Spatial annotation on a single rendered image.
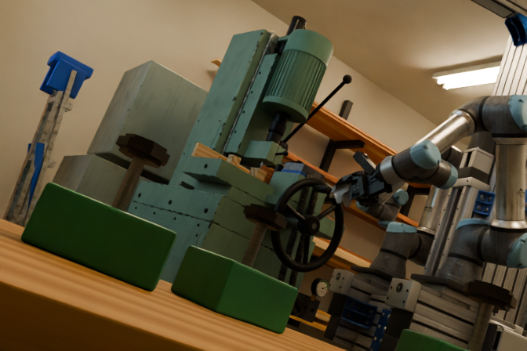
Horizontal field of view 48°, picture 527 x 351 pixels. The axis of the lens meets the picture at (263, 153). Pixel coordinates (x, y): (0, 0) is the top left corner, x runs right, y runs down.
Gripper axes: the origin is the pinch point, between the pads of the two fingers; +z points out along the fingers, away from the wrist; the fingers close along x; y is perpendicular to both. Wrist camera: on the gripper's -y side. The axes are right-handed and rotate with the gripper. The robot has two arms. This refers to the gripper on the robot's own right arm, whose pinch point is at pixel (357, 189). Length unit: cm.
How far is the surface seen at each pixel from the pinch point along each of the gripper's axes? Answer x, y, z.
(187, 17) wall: -57, -114, 177
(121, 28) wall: -102, -86, 176
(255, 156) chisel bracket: -91, 11, -57
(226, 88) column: -99, -15, -33
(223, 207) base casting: -108, 33, -77
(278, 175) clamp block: -90, 17, -74
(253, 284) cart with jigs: -158, 46, -194
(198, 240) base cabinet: -112, 44, -75
